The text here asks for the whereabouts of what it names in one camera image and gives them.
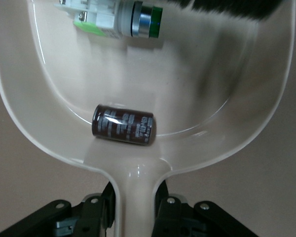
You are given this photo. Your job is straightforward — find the white green push button switch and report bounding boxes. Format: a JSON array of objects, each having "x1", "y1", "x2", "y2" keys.
[{"x1": 52, "y1": 0, "x2": 164, "y2": 40}]

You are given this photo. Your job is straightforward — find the dark brown cylindrical capacitor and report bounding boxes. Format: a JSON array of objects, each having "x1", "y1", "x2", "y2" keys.
[{"x1": 91, "y1": 103, "x2": 157, "y2": 147}]

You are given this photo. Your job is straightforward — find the brown table mat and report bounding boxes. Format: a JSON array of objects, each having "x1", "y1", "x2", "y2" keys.
[{"x1": 0, "y1": 0, "x2": 296, "y2": 237}]

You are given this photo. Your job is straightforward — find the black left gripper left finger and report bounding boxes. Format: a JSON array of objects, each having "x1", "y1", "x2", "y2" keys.
[{"x1": 0, "y1": 182, "x2": 117, "y2": 237}]

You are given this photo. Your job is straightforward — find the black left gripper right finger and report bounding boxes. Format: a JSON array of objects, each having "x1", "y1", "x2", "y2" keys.
[{"x1": 151, "y1": 181, "x2": 260, "y2": 237}]

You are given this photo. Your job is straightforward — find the beige brush with black bristles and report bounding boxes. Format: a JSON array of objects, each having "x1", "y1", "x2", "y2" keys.
[{"x1": 167, "y1": 0, "x2": 284, "y2": 22}]

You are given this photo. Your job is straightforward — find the beige plastic dustpan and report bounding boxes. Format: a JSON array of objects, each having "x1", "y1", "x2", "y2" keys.
[{"x1": 0, "y1": 0, "x2": 296, "y2": 237}]

